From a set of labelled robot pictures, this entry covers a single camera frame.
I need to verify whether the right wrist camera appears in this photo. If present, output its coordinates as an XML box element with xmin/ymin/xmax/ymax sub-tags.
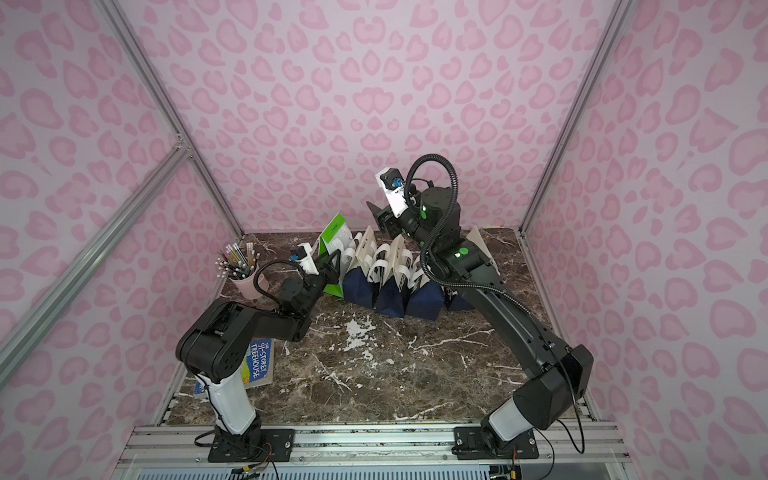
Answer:
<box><xmin>376</xmin><ymin>168</ymin><xmax>407</xmax><ymax>218</ymax></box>

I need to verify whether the beige navy bag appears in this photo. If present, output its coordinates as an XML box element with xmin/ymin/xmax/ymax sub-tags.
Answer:
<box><xmin>405</xmin><ymin>263</ymin><xmax>445</xmax><ymax>321</ymax></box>
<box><xmin>374</xmin><ymin>235</ymin><xmax>414</xmax><ymax>318</ymax></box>
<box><xmin>341</xmin><ymin>226</ymin><xmax>378</xmax><ymax>309</ymax></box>
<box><xmin>445</xmin><ymin>227</ymin><xmax>502</xmax><ymax>311</ymax></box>

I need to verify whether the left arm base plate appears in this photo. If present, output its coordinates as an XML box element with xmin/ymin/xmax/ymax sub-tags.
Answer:
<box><xmin>207</xmin><ymin>427</ymin><xmax>296</xmax><ymax>464</ymax></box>

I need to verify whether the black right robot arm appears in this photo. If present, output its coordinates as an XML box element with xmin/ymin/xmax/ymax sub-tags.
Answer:
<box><xmin>369</xmin><ymin>153</ymin><xmax>594</xmax><ymax>456</ymax></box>

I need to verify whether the pink pencil cup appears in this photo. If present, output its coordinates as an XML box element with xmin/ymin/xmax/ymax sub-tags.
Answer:
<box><xmin>216</xmin><ymin>242</ymin><xmax>269</xmax><ymax>300</ymax></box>

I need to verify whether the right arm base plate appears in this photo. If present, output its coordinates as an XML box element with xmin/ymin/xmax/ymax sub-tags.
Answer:
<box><xmin>451</xmin><ymin>426</ymin><xmax>539</xmax><ymax>460</ymax></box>

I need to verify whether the illustrated paperback book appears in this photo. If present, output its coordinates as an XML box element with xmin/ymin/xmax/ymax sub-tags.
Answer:
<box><xmin>193</xmin><ymin>337</ymin><xmax>275</xmax><ymax>396</ymax></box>

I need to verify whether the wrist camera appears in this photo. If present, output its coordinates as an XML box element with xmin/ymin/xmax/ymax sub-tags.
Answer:
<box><xmin>376</xmin><ymin>168</ymin><xmax>407</xmax><ymax>218</ymax></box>
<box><xmin>290</xmin><ymin>242</ymin><xmax>319</xmax><ymax>275</ymax></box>

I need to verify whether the aluminium frame rail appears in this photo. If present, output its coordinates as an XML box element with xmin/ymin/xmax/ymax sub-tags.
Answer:
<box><xmin>1</xmin><ymin>141</ymin><xmax>189</xmax><ymax>385</ymax></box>

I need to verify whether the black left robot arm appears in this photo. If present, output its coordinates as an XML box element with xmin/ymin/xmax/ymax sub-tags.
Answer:
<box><xmin>175</xmin><ymin>251</ymin><xmax>341</xmax><ymax>437</ymax></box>

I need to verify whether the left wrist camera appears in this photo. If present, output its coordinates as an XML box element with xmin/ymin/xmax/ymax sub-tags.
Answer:
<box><xmin>290</xmin><ymin>242</ymin><xmax>319</xmax><ymax>275</ymax></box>

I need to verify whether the green white takeout bag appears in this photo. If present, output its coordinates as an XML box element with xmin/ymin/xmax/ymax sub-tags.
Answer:
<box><xmin>319</xmin><ymin>213</ymin><xmax>357</xmax><ymax>298</ymax></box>

